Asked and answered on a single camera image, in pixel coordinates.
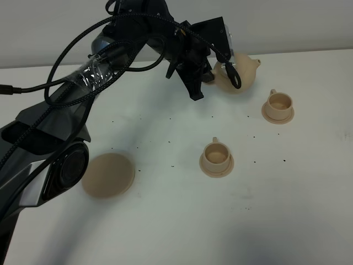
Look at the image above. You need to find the beige near teacup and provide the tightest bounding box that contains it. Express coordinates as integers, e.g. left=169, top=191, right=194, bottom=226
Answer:
left=202, top=137, right=230, bottom=167

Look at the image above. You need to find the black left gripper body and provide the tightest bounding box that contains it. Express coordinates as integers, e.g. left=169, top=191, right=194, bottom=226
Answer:
left=166, top=17, right=230, bottom=78

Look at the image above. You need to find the beige far cup saucer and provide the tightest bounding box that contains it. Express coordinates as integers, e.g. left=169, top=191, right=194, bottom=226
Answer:
left=261, top=103, right=295, bottom=124

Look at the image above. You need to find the beige teapot saucer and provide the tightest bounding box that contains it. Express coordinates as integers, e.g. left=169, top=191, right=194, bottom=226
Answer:
left=82, top=153, right=135, bottom=199

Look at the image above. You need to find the beige clay teapot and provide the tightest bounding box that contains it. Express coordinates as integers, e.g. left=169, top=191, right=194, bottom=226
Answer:
left=211, top=53, right=261, bottom=94

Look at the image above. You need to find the beige near cup saucer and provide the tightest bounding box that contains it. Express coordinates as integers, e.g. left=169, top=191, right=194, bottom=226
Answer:
left=199, top=155, right=234, bottom=178

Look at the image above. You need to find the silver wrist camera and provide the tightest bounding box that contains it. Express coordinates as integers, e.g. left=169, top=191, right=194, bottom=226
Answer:
left=224, top=24, right=236, bottom=66

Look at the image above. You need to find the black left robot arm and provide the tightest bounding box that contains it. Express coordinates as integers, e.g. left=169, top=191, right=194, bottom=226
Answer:
left=1, top=1, right=231, bottom=256

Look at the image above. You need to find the beige teacup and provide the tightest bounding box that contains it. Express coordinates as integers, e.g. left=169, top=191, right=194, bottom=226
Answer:
left=266, top=89, right=293, bottom=120
left=202, top=137, right=230, bottom=167

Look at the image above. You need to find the beige far teacup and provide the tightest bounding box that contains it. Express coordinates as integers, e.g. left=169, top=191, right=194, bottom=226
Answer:
left=266, top=89, right=293, bottom=120

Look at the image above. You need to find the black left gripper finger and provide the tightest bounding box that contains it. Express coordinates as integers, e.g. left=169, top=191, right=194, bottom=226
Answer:
left=202, top=59, right=215, bottom=83
left=176, top=67, right=204, bottom=100

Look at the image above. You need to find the beige cup saucer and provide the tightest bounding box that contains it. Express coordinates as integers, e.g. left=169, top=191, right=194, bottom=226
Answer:
left=199, top=155, right=234, bottom=178
left=261, top=103, right=295, bottom=124

